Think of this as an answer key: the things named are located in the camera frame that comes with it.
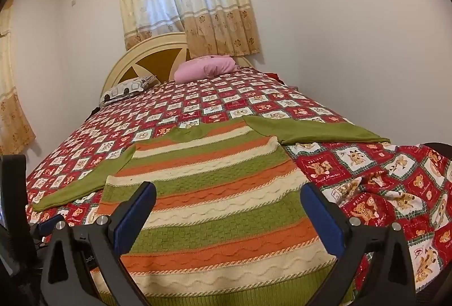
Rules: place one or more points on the dark round object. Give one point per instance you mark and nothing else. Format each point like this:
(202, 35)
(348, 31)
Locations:
(439, 149)

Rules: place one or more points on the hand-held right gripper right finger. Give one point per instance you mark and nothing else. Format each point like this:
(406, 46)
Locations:
(326, 221)

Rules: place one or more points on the white car print pillow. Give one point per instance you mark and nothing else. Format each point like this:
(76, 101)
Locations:
(125, 88)

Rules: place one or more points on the red checked printed blanket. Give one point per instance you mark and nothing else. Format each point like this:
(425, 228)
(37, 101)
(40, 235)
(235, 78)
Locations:
(247, 97)

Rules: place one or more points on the green orange cream striped sweater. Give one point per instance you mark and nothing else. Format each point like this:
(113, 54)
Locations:
(219, 186)

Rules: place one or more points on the cream and brown bed headboard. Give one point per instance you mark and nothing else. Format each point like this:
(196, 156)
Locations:
(155, 58)

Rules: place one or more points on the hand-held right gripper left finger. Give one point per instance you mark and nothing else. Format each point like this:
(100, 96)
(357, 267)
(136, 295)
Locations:
(136, 217)

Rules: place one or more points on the pink pillow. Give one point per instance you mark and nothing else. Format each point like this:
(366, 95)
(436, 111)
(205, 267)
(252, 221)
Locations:
(206, 68)

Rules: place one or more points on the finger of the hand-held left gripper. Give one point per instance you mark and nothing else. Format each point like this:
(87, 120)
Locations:
(49, 224)

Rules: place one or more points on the beige floral side curtain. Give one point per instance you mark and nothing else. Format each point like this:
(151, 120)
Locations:
(10, 97)

